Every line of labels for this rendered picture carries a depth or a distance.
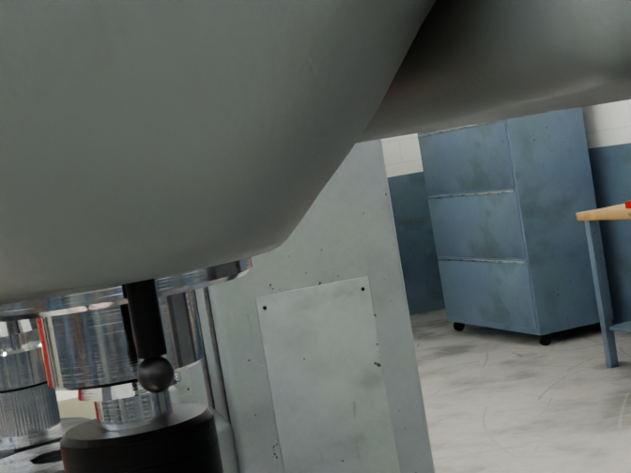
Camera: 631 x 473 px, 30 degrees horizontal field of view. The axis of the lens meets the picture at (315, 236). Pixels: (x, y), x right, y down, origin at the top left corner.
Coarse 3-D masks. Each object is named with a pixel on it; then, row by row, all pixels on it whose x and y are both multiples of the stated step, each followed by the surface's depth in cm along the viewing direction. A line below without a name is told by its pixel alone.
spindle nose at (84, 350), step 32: (64, 320) 34; (96, 320) 33; (128, 320) 33; (192, 320) 35; (64, 352) 34; (96, 352) 33; (128, 352) 33; (192, 352) 35; (64, 384) 34; (96, 384) 33
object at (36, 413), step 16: (0, 368) 79; (16, 368) 79; (32, 368) 80; (0, 384) 79; (16, 384) 79; (32, 384) 79; (0, 400) 79; (16, 400) 79; (32, 400) 79; (48, 400) 80; (0, 416) 79; (16, 416) 79; (32, 416) 79; (48, 416) 80; (0, 432) 79; (16, 432) 79; (32, 432) 79; (48, 432) 80
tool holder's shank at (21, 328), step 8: (24, 320) 80; (0, 328) 80; (8, 328) 80; (16, 328) 80; (24, 328) 80; (32, 328) 81; (0, 336) 80; (8, 336) 80; (16, 336) 80; (24, 336) 81; (0, 344) 80; (8, 344) 80; (16, 344) 80; (24, 344) 81
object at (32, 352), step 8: (32, 344) 81; (0, 352) 79; (8, 352) 79; (16, 352) 79; (24, 352) 79; (32, 352) 80; (40, 352) 80; (0, 360) 79; (8, 360) 79; (16, 360) 79; (24, 360) 79; (32, 360) 80
